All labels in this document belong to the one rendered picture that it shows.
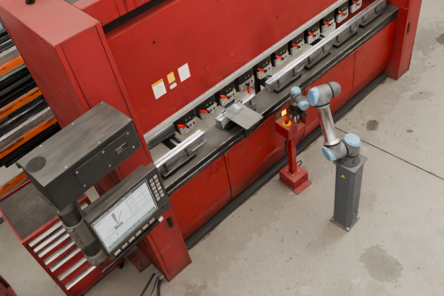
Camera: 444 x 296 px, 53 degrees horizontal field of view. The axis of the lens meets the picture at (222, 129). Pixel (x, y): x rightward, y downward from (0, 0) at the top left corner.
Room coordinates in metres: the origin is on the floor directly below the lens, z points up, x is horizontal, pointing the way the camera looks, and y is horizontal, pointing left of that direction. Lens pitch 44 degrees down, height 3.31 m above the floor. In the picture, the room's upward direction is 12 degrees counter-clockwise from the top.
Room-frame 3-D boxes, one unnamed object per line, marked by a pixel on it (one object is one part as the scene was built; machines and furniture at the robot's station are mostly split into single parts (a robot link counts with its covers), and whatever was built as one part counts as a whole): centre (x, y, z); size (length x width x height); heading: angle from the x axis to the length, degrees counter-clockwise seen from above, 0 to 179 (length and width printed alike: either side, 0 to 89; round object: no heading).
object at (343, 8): (3.39, -1.23, 1.18); 0.15 x 0.09 x 0.17; 124
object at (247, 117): (2.50, -0.18, 1.00); 0.26 x 0.18 x 0.01; 34
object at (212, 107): (2.49, 0.09, 1.18); 0.15 x 0.09 x 0.17; 124
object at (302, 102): (2.49, -0.65, 1.02); 0.11 x 0.11 x 0.08; 13
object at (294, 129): (2.57, -0.56, 0.75); 0.20 x 0.16 x 0.18; 120
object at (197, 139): (2.31, 0.36, 0.92); 0.50 x 0.06 x 0.10; 124
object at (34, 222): (2.06, 1.34, 0.50); 0.50 x 0.50 x 1.00; 34
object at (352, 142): (2.04, -0.87, 0.94); 0.13 x 0.12 x 0.14; 103
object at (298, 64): (3.33, -1.14, 0.92); 1.67 x 0.06 x 0.10; 124
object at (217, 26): (2.99, -0.63, 1.66); 3.00 x 0.08 x 0.80; 124
